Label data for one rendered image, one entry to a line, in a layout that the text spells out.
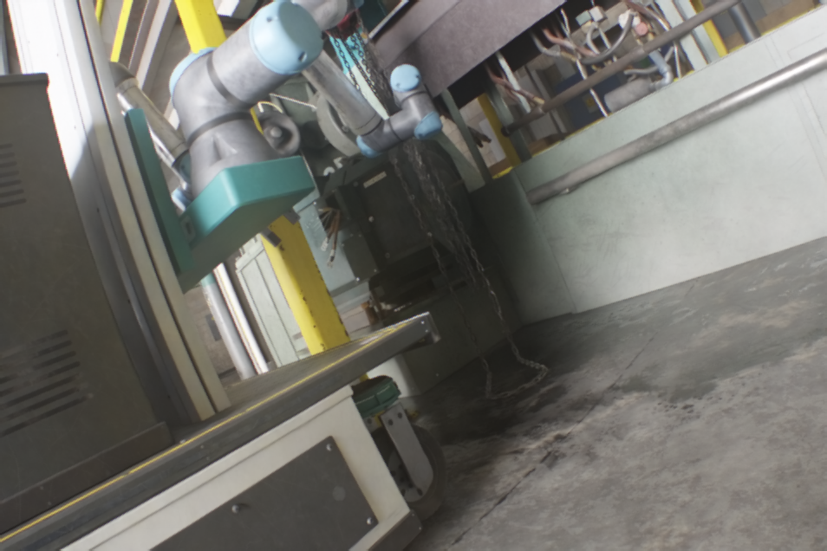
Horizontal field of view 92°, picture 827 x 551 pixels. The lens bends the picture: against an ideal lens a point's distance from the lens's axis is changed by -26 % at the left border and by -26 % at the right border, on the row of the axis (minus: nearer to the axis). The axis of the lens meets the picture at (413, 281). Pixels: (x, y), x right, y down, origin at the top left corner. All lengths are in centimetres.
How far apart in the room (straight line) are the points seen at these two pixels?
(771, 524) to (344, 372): 55
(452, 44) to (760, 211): 133
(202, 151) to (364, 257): 109
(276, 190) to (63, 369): 38
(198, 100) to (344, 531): 64
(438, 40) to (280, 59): 151
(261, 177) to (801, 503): 79
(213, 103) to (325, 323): 89
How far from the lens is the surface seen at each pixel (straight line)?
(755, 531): 60
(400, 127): 131
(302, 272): 154
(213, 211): 75
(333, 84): 126
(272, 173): 76
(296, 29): 78
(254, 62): 76
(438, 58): 222
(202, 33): 184
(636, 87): 184
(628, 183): 176
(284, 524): 62
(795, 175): 163
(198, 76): 83
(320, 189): 196
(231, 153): 77
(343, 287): 195
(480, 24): 208
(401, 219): 176
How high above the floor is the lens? 39
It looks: 1 degrees down
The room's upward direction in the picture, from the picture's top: 24 degrees counter-clockwise
